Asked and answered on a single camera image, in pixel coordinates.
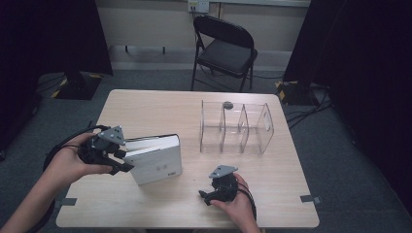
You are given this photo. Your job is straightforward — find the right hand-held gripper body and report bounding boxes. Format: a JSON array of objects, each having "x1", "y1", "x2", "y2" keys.
[{"x1": 207, "y1": 164, "x2": 241, "y2": 204}]

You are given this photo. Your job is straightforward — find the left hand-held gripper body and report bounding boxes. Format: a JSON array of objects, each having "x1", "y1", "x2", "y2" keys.
[{"x1": 78, "y1": 124, "x2": 126, "y2": 167}]

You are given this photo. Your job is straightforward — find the white book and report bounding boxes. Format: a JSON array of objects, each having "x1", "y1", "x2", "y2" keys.
[{"x1": 122, "y1": 133, "x2": 184, "y2": 186}]

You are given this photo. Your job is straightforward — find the clear acrylic book rack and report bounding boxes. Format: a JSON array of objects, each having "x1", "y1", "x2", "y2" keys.
[{"x1": 199, "y1": 99, "x2": 275, "y2": 155}]

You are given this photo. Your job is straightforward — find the person's right hand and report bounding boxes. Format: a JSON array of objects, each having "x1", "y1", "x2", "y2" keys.
[{"x1": 209, "y1": 172, "x2": 258, "y2": 228}]

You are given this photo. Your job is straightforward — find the person's left hand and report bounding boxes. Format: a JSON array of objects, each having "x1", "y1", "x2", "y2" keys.
[{"x1": 45, "y1": 131, "x2": 115, "y2": 192}]

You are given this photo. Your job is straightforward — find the grey tape strip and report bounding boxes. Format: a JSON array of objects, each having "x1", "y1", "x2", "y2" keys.
[
  {"x1": 299, "y1": 194, "x2": 323, "y2": 205},
  {"x1": 56, "y1": 197, "x2": 78, "y2": 208}
]

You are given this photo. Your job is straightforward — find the black stand base yellow tape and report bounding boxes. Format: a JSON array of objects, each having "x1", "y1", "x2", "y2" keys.
[
  {"x1": 51, "y1": 71, "x2": 105, "y2": 101},
  {"x1": 275, "y1": 80, "x2": 313, "y2": 107}
]

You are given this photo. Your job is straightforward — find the black curtain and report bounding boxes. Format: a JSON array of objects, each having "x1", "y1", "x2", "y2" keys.
[
  {"x1": 283, "y1": 0, "x2": 412, "y2": 216},
  {"x1": 0, "y1": 0, "x2": 115, "y2": 153}
]

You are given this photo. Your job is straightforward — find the black folding chair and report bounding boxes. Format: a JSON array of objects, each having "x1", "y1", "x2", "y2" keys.
[{"x1": 190, "y1": 14, "x2": 259, "y2": 93}]

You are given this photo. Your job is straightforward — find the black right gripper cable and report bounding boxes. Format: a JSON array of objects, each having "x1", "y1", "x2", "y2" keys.
[{"x1": 236, "y1": 182, "x2": 258, "y2": 222}]

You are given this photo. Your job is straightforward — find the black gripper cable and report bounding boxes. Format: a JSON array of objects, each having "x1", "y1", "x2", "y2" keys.
[
  {"x1": 28, "y1": 123, "x2": 112, "y2": 233},
  {"x1": 236, "y1": 182, "x2": 258, "y2": 222}
]

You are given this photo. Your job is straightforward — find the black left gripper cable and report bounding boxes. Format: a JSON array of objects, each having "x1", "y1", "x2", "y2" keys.
[{"x1": 28, "y1": 123, "x2": 112, "y2": 233}]

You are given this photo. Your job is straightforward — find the black floor cables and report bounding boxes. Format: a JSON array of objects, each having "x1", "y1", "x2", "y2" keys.
[{"x1": 285, "y1": 83, "x2": 333, "y2": 130}]

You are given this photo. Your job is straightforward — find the white wall power socket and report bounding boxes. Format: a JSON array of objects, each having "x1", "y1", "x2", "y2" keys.
[{"x1": 188, "y1": 0, "x2": 210, "y2": 14}]

